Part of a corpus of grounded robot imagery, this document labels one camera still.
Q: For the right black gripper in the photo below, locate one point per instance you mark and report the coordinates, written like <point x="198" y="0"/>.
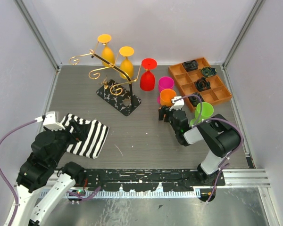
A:
<point x="163" y="110"/>

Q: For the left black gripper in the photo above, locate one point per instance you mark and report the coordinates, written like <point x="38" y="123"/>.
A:
<point x="81" y="133"/>

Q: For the orange plastic wine glass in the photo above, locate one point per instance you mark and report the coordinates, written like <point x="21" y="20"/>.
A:
<point x="166" y="96"/>

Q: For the red plastic wine glass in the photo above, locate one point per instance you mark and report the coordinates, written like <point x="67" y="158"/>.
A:
<point x="147" y="81"/>

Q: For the gold wine glass rack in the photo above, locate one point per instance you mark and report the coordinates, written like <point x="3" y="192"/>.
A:
<point x="118" y="95"/>

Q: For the yellow plastic wine glass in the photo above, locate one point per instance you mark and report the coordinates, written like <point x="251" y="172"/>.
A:
<point x="107" y="52"/>

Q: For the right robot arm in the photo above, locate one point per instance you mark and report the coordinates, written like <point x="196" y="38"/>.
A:
<point x="221" y="137"/>

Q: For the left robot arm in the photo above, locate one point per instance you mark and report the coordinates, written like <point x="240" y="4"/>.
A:
<point x="47" y="149"/>

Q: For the pink plastic wine glass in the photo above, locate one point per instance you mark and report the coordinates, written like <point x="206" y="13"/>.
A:
<point x="165" y="83"/>

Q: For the green plastic wine glass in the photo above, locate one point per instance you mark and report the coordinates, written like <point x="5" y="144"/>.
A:
<point x="204" y="110"/>

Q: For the black white striped cloth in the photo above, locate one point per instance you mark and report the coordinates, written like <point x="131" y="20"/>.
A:
<point x="95" y="135"/>

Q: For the dark rose bottom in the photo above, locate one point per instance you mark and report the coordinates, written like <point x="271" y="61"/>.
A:
<point x="195" y="99"/>

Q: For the dark red rose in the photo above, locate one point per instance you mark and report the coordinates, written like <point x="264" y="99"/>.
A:
<point x="202" y="84"/>

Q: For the dark rose top left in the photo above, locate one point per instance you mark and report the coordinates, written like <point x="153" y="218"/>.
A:
<point x="190" y="65"/>

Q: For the orange compartment tray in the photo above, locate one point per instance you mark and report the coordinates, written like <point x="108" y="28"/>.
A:
<point x="199" y="78"/>

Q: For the dark green rose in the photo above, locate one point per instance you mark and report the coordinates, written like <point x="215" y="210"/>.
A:
<point x="208" y="71"/>

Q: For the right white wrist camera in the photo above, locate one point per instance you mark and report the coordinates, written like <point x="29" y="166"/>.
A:
<point x="177" y="103"/>

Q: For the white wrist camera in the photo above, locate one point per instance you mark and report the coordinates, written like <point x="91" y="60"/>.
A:
<point x="50" y="121"/>
<point x="177" y="103"/>

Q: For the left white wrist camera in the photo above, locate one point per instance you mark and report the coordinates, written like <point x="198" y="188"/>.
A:
<point x="50" y="121"/>

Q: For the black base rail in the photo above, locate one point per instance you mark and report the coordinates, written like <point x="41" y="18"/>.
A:
<point x="142" y="180"/>

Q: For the white slotted cable duct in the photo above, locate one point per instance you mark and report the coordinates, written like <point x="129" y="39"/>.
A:
<point x="159" y="193"/>

